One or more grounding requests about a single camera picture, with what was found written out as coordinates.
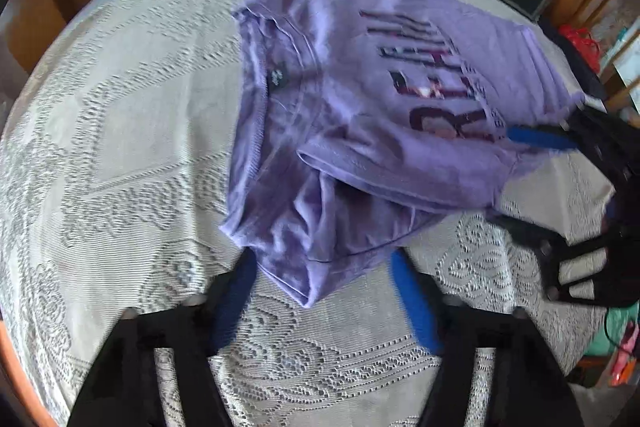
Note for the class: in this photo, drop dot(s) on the white lace tablecloth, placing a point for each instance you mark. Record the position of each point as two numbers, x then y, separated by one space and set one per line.
113 174

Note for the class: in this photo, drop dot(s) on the black knit garment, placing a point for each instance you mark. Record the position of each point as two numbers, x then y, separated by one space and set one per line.
587 79

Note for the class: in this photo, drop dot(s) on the red plastic bag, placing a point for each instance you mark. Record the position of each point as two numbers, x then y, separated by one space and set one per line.
585 45

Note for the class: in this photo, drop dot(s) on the purple t-shirt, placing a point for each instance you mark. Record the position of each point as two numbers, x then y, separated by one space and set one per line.
362 122

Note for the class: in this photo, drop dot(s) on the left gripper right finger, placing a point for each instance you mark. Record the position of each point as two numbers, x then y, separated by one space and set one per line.
527 387

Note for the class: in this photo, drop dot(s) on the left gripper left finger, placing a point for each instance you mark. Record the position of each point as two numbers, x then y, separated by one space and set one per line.
122 386

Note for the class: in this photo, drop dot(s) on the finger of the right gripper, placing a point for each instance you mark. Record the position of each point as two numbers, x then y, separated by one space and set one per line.
547 137

